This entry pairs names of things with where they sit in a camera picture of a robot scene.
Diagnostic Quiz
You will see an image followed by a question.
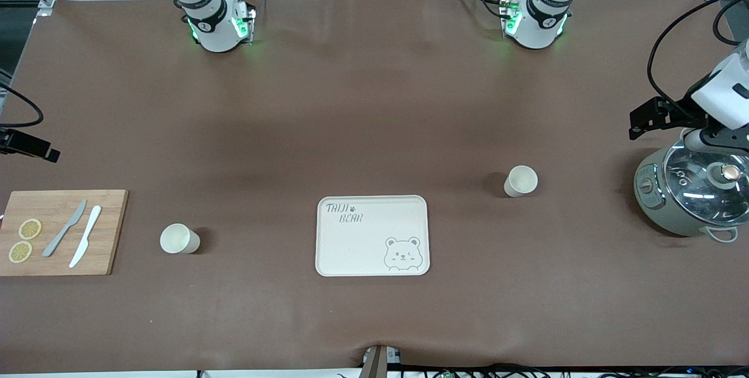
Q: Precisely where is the grey plastic knife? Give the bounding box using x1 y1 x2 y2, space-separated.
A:
42 200 88 258

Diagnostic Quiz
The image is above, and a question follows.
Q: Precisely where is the grey-green electric pot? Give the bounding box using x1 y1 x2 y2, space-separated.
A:
634 139 749 243

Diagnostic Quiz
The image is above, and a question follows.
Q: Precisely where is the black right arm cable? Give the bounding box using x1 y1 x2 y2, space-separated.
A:
0 85 45 129

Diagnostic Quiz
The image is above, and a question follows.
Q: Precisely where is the white plastic knife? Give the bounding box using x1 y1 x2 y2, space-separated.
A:
69 205 102 269

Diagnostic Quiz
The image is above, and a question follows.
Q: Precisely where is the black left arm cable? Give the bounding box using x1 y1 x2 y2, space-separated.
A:
646 0 745 105

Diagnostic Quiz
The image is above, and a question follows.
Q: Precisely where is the table edge bracket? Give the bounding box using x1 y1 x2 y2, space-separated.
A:
359 344 402 378

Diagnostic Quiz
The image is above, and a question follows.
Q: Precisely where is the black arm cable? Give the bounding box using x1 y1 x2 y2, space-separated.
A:
646 0 745 105
0 85 45 129

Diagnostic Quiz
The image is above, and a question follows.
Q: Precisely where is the bamboo cutting board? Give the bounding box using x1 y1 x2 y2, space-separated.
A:
0 190 129 277

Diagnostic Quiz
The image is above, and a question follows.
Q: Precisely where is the white plastic cup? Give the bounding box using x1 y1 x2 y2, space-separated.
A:
160 223 201 255
504 166 538 198

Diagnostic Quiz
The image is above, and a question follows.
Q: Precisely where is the cream bear print tray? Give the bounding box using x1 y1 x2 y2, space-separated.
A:
315 195 431 277

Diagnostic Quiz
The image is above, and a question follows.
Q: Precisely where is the glass pot lid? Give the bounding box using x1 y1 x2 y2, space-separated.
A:
663 140 749 211

